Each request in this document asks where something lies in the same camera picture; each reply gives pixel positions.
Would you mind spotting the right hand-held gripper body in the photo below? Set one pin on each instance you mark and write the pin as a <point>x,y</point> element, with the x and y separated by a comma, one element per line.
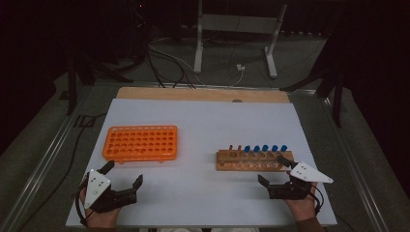
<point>306,172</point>

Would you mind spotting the wooden tube rack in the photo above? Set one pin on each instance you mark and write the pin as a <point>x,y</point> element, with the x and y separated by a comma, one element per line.
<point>225,167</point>

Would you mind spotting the person's right hand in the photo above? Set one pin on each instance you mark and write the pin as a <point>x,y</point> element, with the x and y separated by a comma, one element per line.
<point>301,209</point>

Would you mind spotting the person's left hand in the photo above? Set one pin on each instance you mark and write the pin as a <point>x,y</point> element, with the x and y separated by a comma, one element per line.
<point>100,220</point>

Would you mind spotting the white table mat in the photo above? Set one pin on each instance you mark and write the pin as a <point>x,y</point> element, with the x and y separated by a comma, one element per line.
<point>199,129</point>

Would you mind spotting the white plug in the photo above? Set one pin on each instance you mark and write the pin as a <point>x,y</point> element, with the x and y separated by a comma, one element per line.
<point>240,67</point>

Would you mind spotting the orange plastic tube rack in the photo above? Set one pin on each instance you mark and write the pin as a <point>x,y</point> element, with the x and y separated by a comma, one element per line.
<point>141,128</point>

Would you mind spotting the aluminium floor rail frame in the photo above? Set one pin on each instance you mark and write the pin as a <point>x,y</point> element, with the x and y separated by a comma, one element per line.
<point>37,174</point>

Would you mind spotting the grey metal stand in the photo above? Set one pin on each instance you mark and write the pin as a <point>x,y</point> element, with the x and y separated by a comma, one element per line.
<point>238,24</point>

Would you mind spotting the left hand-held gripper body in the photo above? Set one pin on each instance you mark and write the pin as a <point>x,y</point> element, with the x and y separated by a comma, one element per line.
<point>96,187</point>

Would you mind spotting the black tripod stand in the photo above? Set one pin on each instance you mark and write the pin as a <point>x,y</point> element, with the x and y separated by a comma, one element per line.
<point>337,106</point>
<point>71,93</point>

